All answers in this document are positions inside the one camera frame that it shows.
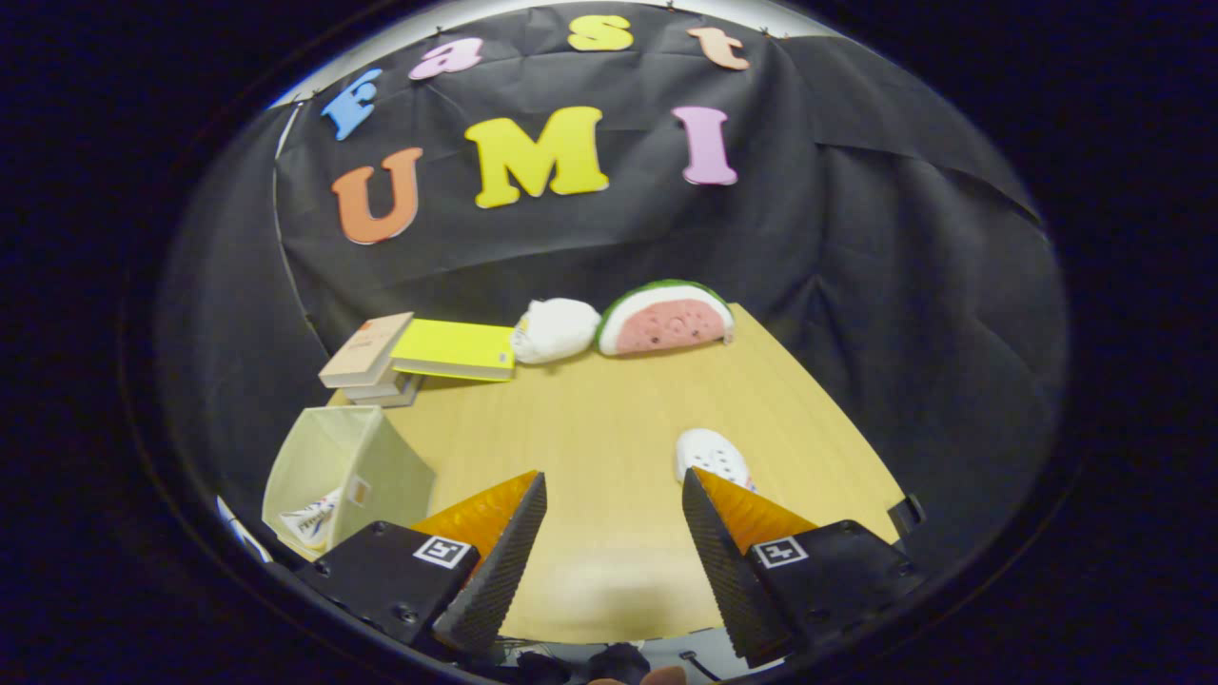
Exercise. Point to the translucent storage box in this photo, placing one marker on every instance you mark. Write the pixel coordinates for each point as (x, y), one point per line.
(381, 466)

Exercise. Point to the white plush toy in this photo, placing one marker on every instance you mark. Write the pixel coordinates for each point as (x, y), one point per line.
(557, 330)

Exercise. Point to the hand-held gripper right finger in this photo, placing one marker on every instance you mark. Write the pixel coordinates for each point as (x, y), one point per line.
(728, 576)

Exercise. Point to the yellow book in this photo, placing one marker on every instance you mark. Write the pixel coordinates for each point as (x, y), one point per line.
(455, 347)

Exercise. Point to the watermelon slice plush toy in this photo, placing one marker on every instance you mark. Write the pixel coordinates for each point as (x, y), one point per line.
(666, 323)

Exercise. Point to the black table clamp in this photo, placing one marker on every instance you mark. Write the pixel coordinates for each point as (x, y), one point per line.
(906, 516)

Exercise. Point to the white shoe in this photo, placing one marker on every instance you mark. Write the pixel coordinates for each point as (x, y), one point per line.
(709, 452)
(312, 521)

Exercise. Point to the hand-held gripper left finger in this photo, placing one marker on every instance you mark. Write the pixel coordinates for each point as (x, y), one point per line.
(500, 571)

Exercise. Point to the beige book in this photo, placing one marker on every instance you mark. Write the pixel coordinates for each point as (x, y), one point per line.
(366, 347)

